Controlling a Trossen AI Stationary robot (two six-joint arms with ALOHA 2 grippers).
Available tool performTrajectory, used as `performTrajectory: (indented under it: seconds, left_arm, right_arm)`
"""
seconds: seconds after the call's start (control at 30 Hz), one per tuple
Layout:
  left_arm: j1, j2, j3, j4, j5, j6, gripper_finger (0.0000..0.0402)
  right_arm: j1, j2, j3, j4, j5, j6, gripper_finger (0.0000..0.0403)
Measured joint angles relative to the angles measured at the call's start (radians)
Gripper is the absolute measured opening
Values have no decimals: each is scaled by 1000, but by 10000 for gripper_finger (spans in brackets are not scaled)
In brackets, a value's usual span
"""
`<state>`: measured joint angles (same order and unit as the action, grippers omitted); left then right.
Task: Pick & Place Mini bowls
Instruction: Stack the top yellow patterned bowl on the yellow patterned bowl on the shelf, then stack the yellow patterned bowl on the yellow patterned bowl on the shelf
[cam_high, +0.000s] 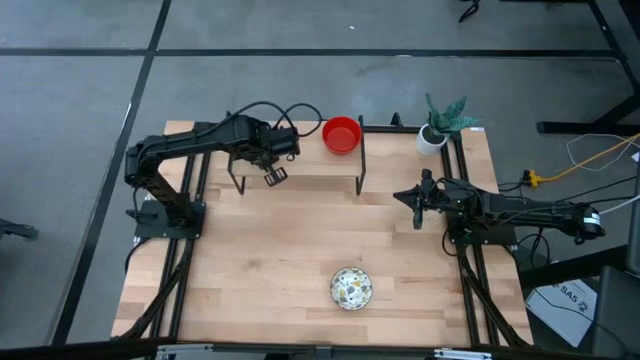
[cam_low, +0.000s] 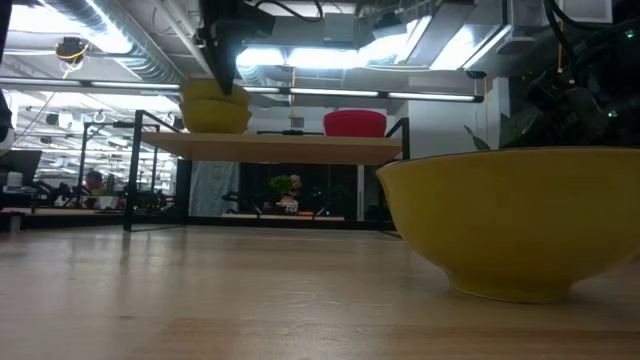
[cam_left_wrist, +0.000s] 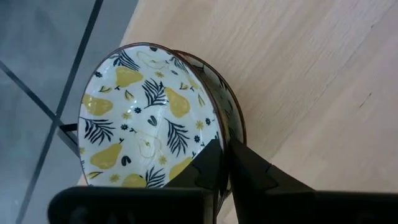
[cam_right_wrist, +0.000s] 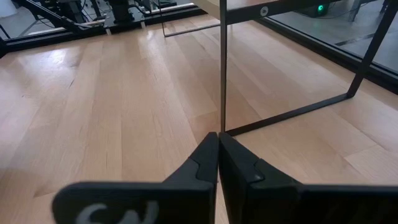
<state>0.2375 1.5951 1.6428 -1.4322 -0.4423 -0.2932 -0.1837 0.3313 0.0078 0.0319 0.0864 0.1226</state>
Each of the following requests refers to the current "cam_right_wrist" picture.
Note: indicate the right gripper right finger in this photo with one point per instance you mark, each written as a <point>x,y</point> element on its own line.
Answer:
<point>280,202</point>

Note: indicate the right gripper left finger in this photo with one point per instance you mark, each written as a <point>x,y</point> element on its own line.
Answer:
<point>155,202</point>

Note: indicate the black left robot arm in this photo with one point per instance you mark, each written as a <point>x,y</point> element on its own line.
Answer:
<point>119,9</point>

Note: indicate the black box green light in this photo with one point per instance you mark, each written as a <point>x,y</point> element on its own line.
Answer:
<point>311,11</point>

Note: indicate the black equipment stand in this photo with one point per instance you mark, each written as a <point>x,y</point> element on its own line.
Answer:
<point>68,9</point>

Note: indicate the wooden shelf with black frame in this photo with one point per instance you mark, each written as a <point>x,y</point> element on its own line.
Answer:
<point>223,77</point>

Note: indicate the black table border frame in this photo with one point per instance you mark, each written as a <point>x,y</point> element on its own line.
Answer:
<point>31,42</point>

